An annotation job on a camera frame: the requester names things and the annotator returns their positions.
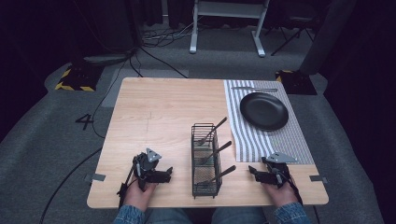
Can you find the grey woven placemat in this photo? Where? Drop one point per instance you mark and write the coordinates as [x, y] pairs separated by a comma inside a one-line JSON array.
[[295, 143]]

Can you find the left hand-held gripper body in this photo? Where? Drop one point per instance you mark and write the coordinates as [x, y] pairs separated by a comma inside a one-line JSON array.
[[144, 165]]

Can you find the black tripod stand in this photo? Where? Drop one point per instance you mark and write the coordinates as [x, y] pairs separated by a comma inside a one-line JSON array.
[[292, 34]]

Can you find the grey tape piece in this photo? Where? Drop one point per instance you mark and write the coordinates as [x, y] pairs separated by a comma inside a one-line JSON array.
[[318, 179], [95, 177]]

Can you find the black round plate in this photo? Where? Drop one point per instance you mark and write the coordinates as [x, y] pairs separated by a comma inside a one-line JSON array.
[[264, 111]]

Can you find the silver table knife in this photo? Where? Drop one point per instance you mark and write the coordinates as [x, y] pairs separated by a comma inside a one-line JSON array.
[[255, 89]]

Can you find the white metal desk frame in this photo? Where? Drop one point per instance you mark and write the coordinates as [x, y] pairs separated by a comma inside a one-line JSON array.
[[229, 9]]

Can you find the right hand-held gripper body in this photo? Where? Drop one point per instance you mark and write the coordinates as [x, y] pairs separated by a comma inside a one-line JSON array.
[[278, 168]]

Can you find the black yellow striped base plate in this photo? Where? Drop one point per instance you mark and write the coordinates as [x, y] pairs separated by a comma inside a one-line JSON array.
[[79, 79], [295, 82]]

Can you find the person's left hand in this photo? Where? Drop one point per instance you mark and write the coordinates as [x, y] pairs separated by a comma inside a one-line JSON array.
[[138, 196]]

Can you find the person's right hand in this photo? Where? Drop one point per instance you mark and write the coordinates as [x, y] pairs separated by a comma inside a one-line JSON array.
[[281, 196]]

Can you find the dark metal fork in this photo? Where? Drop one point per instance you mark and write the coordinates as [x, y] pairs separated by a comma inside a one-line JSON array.
[[214, 129], [222, 174], [219, 150]]

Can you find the grey padded post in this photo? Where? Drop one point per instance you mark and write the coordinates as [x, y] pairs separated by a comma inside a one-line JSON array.
[[330, 34]]

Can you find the striped grey white cloth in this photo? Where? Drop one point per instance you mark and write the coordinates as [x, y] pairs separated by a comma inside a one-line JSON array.
[[249, 143]]

